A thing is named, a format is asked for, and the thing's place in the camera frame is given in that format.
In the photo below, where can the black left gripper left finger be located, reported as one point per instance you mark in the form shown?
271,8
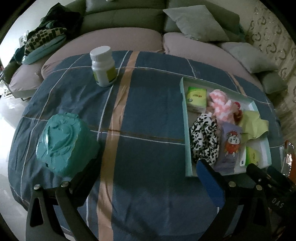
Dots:
42,222

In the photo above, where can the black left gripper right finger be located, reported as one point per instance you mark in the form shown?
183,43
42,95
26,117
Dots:
243,213

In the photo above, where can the lime green cloth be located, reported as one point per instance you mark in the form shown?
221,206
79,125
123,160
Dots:
252,125

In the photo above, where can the purple cartoon snack packet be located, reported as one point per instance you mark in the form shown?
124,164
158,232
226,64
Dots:
230,143

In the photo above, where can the red white plush toy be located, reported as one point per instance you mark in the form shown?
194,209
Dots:
238,114

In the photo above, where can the leopard print scrunchie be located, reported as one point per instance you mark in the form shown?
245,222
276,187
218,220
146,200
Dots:
204,141

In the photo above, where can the pink white fuzzy sock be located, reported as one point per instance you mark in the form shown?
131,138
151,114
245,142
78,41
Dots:
223,107

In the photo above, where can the green tissue pack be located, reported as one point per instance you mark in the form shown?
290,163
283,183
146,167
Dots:
196,99

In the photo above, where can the green tissue box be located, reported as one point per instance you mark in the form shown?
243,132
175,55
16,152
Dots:
249,156

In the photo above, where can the orange foil packet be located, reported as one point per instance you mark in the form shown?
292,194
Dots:
288,164

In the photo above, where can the teal plastic toy case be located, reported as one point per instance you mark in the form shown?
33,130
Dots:
66,145

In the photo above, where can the blue plaid table cloth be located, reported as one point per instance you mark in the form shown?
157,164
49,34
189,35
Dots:
142,192

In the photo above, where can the teal rimmed white tray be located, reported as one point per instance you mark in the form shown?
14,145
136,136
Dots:
260,144

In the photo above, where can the small green pillow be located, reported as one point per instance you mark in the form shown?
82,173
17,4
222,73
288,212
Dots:
273,83

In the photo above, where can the white pill bottle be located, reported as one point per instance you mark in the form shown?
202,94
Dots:
103,66

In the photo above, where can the grey white throw pillow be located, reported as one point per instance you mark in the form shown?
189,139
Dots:
251,58

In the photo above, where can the patterned beige curtain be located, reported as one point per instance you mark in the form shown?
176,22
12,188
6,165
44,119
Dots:
267,33

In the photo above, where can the leopard print cushion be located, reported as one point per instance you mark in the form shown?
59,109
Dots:
45,38

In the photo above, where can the grey green sofa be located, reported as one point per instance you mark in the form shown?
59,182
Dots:
135,25

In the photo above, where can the dark clothes pile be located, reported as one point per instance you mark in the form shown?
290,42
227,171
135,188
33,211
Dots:
58,16

